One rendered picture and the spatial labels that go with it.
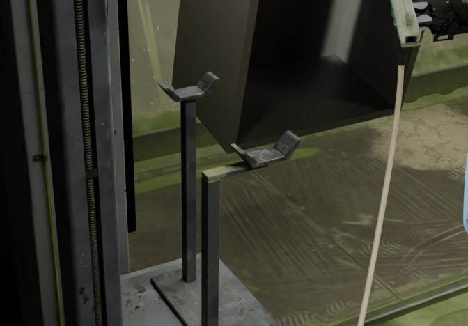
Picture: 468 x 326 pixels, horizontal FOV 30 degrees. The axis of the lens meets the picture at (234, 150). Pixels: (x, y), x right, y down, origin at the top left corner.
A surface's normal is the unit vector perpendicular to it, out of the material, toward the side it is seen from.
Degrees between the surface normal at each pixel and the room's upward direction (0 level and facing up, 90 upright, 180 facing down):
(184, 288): 0
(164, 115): 57
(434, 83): 90
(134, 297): 0
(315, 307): 0
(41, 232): 90
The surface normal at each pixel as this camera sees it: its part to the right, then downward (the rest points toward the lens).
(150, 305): 0.02, -0.89
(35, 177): 0.48, 0.41
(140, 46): 0.41, -0.14
